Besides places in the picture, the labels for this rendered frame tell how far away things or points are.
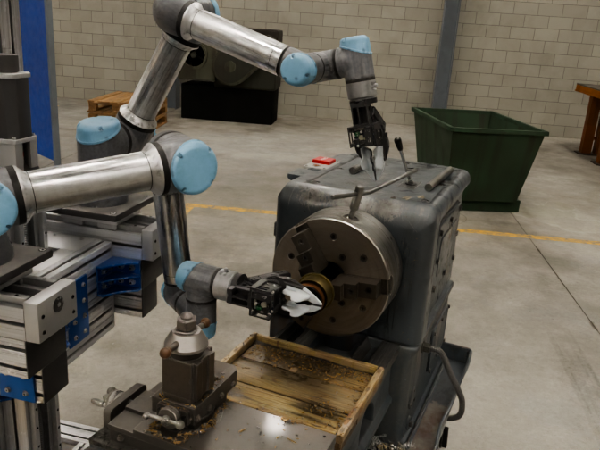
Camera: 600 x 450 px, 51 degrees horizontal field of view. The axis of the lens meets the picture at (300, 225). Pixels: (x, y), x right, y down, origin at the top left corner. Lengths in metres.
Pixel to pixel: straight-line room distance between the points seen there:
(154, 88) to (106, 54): 10.62
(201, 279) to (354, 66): 0.64
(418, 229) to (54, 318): 0.89
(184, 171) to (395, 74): 10.25
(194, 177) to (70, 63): 11.43
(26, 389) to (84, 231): 0.52
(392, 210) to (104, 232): 0.80
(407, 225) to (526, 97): 10.27
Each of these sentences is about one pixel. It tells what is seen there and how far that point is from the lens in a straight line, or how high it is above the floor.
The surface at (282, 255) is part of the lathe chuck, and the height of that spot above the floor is 1.11.
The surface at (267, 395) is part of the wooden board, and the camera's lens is 1.46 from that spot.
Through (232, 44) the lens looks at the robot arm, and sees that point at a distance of 1.56.
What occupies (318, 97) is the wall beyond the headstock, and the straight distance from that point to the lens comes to 11.57.
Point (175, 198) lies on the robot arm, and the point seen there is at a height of 1.26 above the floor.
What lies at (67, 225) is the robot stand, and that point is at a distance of 1.89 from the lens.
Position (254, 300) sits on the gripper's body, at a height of 1.08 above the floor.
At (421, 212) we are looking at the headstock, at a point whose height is 1.24.
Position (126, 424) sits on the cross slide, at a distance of 1.25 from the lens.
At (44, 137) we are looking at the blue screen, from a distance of 6.62.
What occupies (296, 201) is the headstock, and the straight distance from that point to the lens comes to 1.73.
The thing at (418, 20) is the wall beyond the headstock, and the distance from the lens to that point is 11.49.
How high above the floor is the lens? 1.69
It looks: 18 degrees down
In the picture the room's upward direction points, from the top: 4 degrees clockwise
